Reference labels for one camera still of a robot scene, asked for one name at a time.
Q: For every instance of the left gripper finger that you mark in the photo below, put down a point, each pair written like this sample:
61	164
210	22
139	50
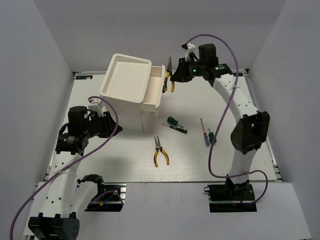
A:
112	123
114	130

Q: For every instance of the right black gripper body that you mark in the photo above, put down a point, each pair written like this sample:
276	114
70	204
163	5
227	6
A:
191	69

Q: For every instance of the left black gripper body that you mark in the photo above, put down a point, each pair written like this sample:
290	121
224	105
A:
98	126

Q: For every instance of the yellow combination pliers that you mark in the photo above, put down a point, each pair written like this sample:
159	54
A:
169	70

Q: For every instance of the yellow long-nose pliers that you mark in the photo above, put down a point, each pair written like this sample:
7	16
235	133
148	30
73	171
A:
159	149

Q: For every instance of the stubby green screwdriver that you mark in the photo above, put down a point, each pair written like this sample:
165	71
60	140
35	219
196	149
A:
172	121

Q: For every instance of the green handled screwdriver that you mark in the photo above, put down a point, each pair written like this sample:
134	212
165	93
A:
211	137

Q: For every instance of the blue red screwdriver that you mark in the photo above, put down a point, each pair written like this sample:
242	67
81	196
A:
206	139

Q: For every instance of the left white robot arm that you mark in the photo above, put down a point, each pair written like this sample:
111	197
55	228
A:
59	216

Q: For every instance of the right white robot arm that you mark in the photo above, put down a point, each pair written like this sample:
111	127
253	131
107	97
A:
251	124

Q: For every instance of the white drawer cabinet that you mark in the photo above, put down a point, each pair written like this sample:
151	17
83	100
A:
124	87

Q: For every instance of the thin black green screwdriver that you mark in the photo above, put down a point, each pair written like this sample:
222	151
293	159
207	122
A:
179	129

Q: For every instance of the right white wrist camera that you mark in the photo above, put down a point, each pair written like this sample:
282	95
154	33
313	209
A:
189	50

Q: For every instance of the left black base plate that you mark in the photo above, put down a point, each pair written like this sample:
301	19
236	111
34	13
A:
110	198

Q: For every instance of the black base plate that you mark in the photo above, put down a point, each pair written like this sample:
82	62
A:
110	198
222	202

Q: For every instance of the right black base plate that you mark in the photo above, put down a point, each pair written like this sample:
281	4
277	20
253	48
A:
222	202

